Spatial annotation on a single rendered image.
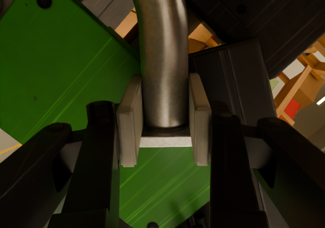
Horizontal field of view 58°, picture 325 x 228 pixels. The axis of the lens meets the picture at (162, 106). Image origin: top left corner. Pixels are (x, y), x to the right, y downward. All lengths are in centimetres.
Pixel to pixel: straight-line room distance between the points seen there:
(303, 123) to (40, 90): 956
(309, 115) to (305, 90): 542
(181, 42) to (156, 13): 2
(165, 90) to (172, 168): 8
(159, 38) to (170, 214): 16
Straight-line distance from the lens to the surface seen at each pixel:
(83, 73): 22
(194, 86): 17
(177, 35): 17
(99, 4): 74
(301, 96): 427
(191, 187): 25
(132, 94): 16
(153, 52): 17
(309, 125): 976
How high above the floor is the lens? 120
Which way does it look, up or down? 2 degrees down
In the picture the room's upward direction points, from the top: 136 degrees clockwise
